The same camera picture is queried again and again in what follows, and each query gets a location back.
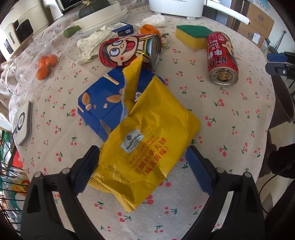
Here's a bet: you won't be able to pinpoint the cardboard box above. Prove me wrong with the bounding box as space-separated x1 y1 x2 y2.
237 23 265 47
246 2 275 37

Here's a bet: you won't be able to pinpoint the orange tangerine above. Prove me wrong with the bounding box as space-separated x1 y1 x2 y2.
36 66 51 80
38 56 48 68
45 54 58 68

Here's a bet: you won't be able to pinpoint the cream crumpled paper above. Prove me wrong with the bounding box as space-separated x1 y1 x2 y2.
77 26 119 63

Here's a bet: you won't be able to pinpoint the red milk drink can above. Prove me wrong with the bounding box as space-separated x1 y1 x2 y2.
206 32 239 87

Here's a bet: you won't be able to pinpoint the yellow snack bag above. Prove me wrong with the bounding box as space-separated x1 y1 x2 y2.
89 56 200 212

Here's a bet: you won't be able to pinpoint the white crumpled tissue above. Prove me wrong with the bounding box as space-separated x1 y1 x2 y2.
136 15 166 28

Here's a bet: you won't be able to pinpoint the white air fryer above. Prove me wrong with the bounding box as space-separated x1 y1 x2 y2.
0 15 35 61

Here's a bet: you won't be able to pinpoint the red cartoon face can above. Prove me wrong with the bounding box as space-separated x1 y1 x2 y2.
98 34 162 69

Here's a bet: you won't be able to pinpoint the dark brown trash bin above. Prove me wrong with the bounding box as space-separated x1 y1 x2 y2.
270 76 294 128

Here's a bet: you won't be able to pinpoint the stacked white plates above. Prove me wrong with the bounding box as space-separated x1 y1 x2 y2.
74 1 128 37

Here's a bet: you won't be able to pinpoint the white electric cooking pot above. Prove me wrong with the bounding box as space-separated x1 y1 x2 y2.
148 0 250 25

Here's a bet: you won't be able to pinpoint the dark green pumpkin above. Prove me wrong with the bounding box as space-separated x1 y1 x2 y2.
79 0 110 18

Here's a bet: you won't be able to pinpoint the blue almond snack box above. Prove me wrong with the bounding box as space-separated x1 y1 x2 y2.
77 66 166 142

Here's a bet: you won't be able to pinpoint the yellow green sponge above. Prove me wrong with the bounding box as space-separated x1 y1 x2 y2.
175 25 213 50

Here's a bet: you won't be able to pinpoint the blue white small box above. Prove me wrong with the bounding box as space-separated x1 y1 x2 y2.
112 22 134 37

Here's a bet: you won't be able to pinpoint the white wireless charger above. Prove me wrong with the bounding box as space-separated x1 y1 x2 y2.
15 101 32 146

